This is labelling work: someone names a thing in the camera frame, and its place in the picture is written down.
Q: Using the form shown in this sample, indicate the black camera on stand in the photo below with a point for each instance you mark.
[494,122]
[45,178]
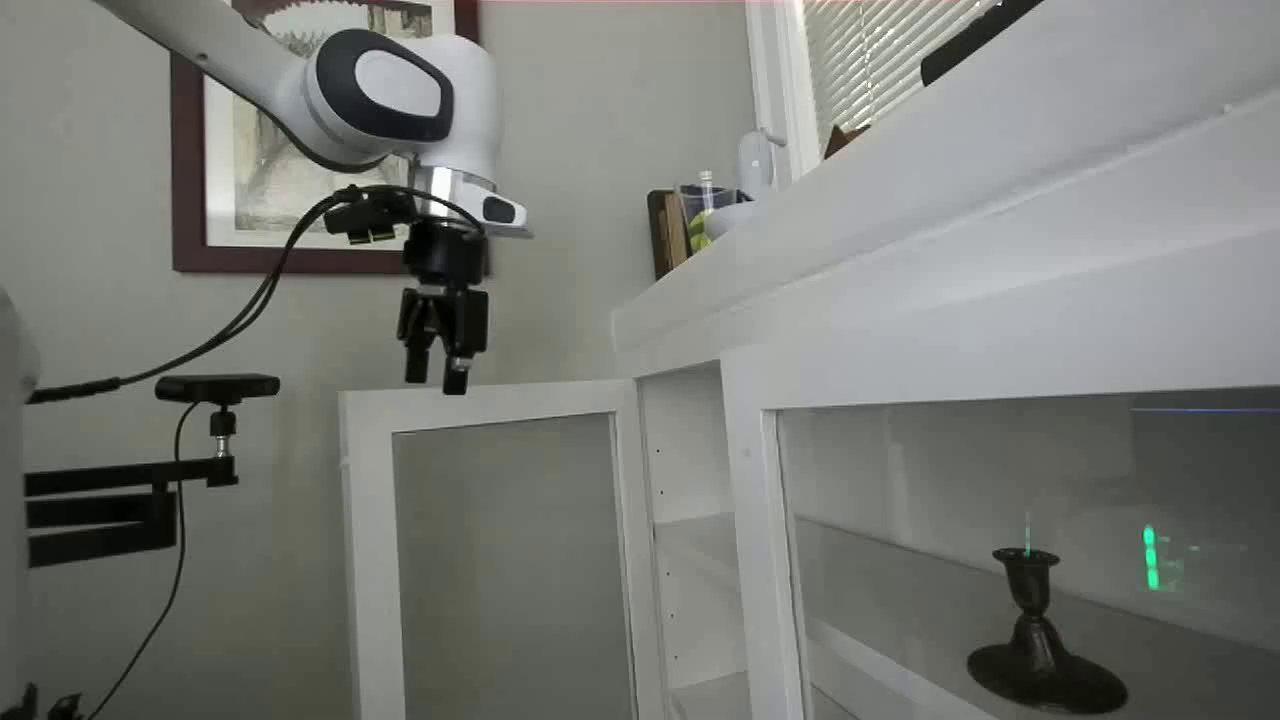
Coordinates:
[90,513]

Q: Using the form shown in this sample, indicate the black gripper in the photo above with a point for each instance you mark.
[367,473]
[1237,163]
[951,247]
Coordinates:
[445,302]

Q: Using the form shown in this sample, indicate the white open cabinet door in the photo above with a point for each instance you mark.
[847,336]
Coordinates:
[500,554]

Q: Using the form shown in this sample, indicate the white cabinet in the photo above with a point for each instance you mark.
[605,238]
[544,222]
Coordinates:
[1038,306]

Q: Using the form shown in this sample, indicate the brown wooden block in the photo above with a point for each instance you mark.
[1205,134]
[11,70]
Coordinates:
[668,238]

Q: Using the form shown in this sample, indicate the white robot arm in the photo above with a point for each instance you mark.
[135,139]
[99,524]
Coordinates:
[354,101]

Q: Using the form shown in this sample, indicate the black candlestick holder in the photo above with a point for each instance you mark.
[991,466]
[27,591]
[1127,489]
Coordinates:
[1032,664]

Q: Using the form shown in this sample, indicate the dark framed wall picture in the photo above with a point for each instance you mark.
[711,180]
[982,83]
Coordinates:
[238,180]

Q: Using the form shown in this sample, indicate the black wrist camera with cable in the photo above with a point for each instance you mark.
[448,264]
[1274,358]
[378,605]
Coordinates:
[362,215]

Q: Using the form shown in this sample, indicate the white window blinds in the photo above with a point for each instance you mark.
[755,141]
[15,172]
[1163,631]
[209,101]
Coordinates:
[864,55]

